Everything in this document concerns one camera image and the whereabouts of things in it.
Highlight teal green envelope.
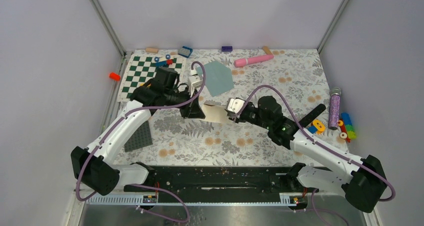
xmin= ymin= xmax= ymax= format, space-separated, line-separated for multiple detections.
xmin=203 ymin=61 xmax=234 ymax=97

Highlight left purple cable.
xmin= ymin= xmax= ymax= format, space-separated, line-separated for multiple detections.
xmin=75 ymin=61 xmax=207 ymax=202

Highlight floral patterned table mat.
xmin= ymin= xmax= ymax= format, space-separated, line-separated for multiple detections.
xmin=114 ymin=49 xmax=330 ymax=167

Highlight pink marker pen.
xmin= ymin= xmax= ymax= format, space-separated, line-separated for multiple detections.
xmin=234 ymin=54 xmax=274 ymax=68

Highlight blue grey lego brick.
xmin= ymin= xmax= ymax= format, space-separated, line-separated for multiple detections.
xmin=177 ymin=46 xmax=193 ymax=59

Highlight yellow triangle frame toy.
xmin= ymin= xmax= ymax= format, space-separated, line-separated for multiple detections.
xmin=140 ymin=81 xmax=152 ymax=88

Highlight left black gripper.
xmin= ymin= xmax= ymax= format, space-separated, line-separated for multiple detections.
xmin=164 ymin=86 xmax=206 ymax=119

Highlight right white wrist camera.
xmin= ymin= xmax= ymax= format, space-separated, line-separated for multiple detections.
xmin=225 ymin=98 xmax=246 ymax=117

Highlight purple cable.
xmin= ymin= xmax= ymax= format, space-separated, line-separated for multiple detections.
xmin=75 ymin=61 xmax=207 ymax=202
xmin=235 ymin=84 xmax=397 ymax=203

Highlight colourful stacked block toy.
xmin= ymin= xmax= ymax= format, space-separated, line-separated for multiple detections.
xmin=337 ymin=112 xmax=357 ymax=143

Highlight beige wooden cylinder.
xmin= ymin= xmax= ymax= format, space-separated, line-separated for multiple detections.
xmin=145 ymin=47 xmax=159 ymax=54
xmin=262 ymin=46 xmax=273 ymax=55

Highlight green white chessboard mat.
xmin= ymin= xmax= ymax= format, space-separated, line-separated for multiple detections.
xmin=116 ymin=53 xmax=187 ymax=103

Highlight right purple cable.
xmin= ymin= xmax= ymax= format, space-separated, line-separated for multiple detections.
xmin=235 ymin=84 xmax=397 ymax=203

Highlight yellow ring toy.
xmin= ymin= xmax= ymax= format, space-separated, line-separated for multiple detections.
xmin=307 ymin=119 xmax=326 ymax=135

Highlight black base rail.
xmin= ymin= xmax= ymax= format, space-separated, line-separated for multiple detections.
xmin=123 ymin=166 xmax=305 ymax=204

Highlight purple glitter microphone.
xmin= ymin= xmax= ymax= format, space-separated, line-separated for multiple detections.
xmin=328 ymin=87 xmax=342 ymax=130

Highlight beige wooden cylinder left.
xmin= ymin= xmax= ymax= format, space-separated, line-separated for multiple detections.
xmin=145 ymin=47 xmax=159 ymax=54

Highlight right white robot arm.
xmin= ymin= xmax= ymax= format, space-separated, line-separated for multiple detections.
xmin=225 ymin=96 xmax=387 ymax=213

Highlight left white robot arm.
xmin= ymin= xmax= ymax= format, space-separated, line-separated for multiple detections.
xmin=70 ymin=67 xmax=206 ymax=201

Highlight purple lego brick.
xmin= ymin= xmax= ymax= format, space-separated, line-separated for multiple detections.
xmin=221 ymin=46 xmax=233 ymax=52

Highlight red cylinder block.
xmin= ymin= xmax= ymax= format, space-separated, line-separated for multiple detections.
xmin=109 ymin=72 xmax=121 ymax=82

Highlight cream paper letter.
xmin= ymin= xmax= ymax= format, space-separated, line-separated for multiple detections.
xmin=201 ymin=103 xmax=231 ymax=124

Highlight blue red toy car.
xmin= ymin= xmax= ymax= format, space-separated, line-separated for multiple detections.
xmin=153 ymin=54 xmax=174 ymax=68

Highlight dark grey lego baseplate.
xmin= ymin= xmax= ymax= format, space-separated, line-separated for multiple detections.
xmin=124 ymin=121 xmax=153 ymax=153

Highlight beige wooden cylinder right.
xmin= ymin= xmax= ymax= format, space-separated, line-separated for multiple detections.
xmin=262 ymin=46 xmax=273 ymax=55

